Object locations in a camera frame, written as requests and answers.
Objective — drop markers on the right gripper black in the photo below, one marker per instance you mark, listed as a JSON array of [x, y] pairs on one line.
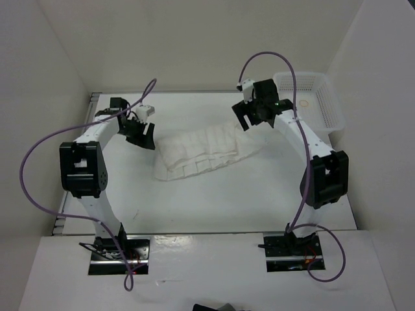
[[240, 115]]

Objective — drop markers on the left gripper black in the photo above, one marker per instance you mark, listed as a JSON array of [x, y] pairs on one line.
[[141, 140]]

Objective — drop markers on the white pleated skirt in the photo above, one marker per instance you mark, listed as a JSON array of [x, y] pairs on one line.
[[187, 154]]

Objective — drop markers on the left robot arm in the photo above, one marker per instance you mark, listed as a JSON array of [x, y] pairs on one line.
[[84, 173]]

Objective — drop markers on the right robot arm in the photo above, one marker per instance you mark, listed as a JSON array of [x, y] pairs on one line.
[[325, 179]]

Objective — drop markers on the rubber band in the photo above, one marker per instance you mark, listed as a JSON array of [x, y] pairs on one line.
[[303, 103]]

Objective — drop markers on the white plastic basket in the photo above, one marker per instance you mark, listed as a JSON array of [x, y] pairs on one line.
[[316, 100]]

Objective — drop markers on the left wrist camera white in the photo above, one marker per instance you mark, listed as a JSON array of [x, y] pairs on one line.
[[143, 112]]

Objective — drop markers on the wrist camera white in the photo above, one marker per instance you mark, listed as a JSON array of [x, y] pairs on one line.
[[246, 87], [143, 112]]

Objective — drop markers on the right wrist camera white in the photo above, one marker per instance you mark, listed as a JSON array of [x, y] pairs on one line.
[[246, 87]]

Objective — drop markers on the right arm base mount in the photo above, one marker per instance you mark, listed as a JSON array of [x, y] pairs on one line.
[[285, 252]]

